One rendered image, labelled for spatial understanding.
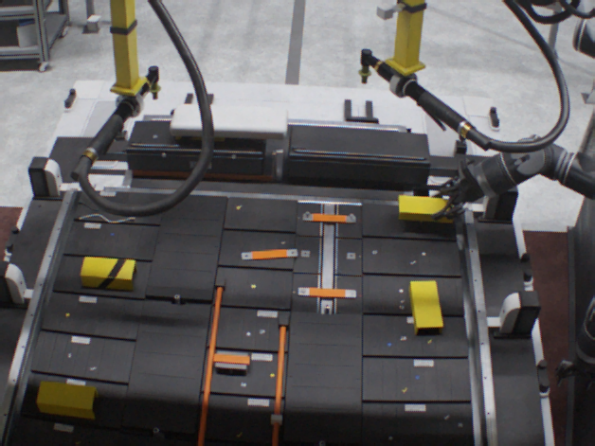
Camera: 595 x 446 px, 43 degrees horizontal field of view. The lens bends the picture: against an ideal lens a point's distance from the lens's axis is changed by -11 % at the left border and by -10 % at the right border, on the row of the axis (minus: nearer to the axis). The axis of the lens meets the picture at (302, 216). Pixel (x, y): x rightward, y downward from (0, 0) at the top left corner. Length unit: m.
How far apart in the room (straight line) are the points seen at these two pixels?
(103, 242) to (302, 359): 0.69
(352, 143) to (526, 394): 0.94
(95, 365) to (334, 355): 0.61
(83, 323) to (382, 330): 0.79
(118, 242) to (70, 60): 2.92
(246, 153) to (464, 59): 2.88
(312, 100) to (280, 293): 1.12
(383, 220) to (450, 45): 2.97
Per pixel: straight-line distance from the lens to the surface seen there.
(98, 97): 3.26
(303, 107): 3.12
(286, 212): 2.43
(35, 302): 2.29
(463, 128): 2.12
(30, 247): 2.61
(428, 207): 2.38
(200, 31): 5.27
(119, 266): 2.24
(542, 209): 4.15
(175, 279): 2.24
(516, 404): 2.23
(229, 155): 2.49
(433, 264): 2.33
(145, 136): 2.57
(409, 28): 2.14
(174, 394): 2.01
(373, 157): 2.49
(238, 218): 2.41
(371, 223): 2.41
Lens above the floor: 2.67
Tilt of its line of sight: 43 degrees down
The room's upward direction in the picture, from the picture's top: 2 degrees clockwise
